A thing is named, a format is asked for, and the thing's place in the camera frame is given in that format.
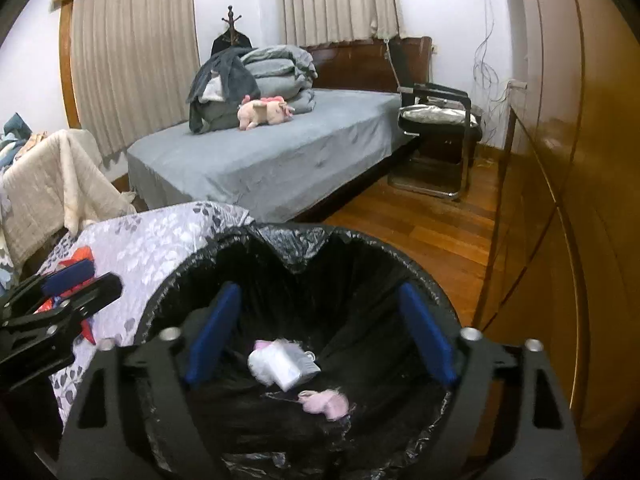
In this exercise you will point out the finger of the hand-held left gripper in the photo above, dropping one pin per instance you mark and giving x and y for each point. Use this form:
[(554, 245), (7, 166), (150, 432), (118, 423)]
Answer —
[(100, 292), (67, 277)]

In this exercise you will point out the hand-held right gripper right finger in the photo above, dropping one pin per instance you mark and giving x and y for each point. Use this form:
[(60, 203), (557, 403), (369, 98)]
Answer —
[(427, 335)]

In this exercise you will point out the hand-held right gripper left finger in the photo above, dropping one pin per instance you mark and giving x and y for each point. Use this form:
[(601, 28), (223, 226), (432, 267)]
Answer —
[(215, 332)]

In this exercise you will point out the red plastic wrapper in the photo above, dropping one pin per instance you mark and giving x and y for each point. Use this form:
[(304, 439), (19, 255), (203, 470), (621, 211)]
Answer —
[(82, 254)]

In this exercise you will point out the trash bin with black bag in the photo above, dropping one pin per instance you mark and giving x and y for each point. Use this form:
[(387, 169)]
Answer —
[(350, 270)]

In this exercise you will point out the floral quilted mattress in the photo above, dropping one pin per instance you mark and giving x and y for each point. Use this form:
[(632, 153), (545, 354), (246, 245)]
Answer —
[(150, 250)]

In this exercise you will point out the white crumpled tissue packet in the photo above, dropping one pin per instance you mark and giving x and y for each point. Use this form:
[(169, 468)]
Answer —
[(280, 362)]

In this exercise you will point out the beige quilted blanket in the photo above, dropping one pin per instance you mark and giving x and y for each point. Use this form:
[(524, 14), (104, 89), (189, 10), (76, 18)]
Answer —
[(45, 185)]

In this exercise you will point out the pink crumpled tissue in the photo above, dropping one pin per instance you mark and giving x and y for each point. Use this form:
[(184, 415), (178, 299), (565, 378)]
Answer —
[(325, 404)]

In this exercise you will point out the blue white cloth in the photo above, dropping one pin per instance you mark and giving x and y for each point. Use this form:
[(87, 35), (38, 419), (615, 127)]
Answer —
[(15, 127)]

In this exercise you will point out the wooden wardrobe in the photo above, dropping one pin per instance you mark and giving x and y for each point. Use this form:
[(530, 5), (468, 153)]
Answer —
[(550, 210)]

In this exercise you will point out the bed with grey sheet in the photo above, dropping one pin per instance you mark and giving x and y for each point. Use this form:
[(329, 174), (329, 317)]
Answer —
[(280, 160)]

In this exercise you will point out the dark olive pillow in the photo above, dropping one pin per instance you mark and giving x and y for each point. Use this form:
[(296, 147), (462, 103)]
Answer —
[(220, 115)]

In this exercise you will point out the grey chair cushion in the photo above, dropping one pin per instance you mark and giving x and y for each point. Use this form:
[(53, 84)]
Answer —
[(432, 115)]

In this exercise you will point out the pink plush toy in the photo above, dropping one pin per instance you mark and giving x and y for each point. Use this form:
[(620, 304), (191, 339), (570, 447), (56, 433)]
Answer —
[(262, 114)]

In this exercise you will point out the beige pleated curtain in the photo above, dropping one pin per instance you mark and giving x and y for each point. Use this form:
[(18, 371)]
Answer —
[(340, 0), (135, 60)]

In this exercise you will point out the black chrome chair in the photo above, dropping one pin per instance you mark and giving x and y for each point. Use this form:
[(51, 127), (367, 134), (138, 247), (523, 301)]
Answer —
[(440, 91)]

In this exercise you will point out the dark grey fleece blanket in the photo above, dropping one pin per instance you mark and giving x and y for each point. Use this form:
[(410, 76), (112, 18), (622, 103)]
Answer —
[(220, 72)]

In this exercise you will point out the folded grey duvet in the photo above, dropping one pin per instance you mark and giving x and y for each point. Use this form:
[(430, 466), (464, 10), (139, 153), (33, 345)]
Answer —
[(280, 67)]

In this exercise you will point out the dark wooden headboard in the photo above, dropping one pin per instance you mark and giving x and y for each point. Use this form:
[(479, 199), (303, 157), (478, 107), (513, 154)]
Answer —
[(360, 67)]

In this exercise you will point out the wooden coat rack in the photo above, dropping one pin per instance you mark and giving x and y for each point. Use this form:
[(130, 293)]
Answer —
[(231, 20)]

